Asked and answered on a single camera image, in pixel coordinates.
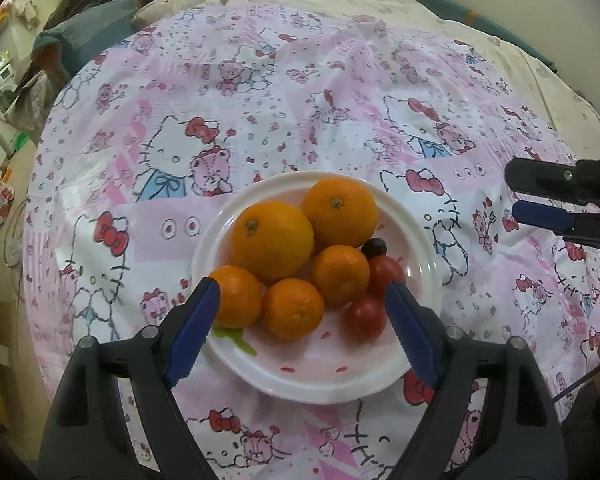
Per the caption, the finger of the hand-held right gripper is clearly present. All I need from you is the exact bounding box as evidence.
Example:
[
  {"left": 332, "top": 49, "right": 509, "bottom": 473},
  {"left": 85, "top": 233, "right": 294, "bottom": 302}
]
[
  {"left": 511, "top": 200, "right": 600, "bottom": 252},
  {"left": 504, "top": 156, "right": 581, "bottom": 205}
]

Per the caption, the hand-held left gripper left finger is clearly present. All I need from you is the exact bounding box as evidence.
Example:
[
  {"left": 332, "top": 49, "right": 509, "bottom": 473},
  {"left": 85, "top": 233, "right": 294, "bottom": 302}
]
[{"left": 37, "top": 276, "right": 221, "bottom": 480}]

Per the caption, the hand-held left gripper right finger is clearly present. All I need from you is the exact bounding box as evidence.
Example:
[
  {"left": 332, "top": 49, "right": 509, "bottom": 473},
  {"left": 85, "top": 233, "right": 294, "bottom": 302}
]
[{"left": 384, "top": 282, "right": 568, "bottom": 480}]

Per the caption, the red tomato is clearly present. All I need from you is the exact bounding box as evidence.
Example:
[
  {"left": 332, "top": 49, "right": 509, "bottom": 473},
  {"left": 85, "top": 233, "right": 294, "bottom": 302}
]
[
  {"left": 343, "top": 296, "right": 387, "bottom": 339},
  {"left": 368, "top": 255, "right": 407, "bottom": 297}
]

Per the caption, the small tangerine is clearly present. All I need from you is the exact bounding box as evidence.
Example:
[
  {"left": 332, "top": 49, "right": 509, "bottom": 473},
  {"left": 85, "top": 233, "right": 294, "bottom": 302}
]
[
  {"left": 261, "top": 278, "right": 326, "bottom": 341},
  {"left": 310, "top": 244, "right": 371, "bottom": 308},
  {"left": 209, "top": 265, "right": 265, "bottom": 330}
]

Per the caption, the white plate with pink print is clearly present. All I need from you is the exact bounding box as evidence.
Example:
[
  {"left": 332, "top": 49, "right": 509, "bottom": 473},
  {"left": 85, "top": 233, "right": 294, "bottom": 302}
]
[{"left": 192, "top": 170, "right": 441, "bottom": 405}]

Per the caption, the large orange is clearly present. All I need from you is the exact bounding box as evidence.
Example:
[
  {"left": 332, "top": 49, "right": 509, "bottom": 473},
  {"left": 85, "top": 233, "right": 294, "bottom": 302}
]
[
  {"left": 300, "top": 177, "right": 379, "bottom": 249},
  {"left": 230, "top": 201, "right": 315, "bottom": 284}
]

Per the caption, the dark clothing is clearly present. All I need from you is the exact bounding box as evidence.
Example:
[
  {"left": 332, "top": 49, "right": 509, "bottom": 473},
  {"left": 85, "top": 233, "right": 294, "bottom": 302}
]
[{"left": 560, "top": 385, "right": 600, "bottom": 480}]

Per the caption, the pink cartoon printed blanket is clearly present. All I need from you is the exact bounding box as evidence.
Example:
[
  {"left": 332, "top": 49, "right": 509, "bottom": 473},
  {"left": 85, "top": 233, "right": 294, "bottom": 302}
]
[{"left": 22, "top": 0, "right": 600, "bottom": 480}]

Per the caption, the hanging brown cloth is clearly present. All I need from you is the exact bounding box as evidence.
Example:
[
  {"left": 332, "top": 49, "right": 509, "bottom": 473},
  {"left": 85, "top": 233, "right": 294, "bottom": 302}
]
[{"left": 5, "top": 69, "right": 57, "bottom": 134}]

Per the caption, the white washing machine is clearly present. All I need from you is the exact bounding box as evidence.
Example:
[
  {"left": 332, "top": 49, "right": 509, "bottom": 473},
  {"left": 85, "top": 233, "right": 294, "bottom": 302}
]
[{"left": 0, "top": 62, "right": 37, "bottom": 157}]

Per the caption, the black cable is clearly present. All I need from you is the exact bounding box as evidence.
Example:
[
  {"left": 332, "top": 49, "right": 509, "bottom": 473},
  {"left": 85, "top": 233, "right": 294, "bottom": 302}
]
[{"left": 553, "top": 360, "right": 600, "bottom": 404}]

